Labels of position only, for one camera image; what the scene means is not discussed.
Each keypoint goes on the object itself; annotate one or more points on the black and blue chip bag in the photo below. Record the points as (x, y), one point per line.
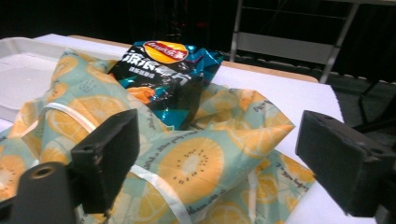
(168, 81)

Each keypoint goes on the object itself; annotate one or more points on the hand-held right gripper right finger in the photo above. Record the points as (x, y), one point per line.
(339, 168)

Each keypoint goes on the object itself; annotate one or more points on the white plastic tray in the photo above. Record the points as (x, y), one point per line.
(21, 77)

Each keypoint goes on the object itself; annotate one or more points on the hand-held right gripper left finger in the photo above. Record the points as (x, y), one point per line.
(106, 161)

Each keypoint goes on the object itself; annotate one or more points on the grey metal stand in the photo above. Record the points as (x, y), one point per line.
(289, 46)

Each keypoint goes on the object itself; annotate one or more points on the orange-print fabric tote bag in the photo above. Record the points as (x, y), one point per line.
(199, 161)

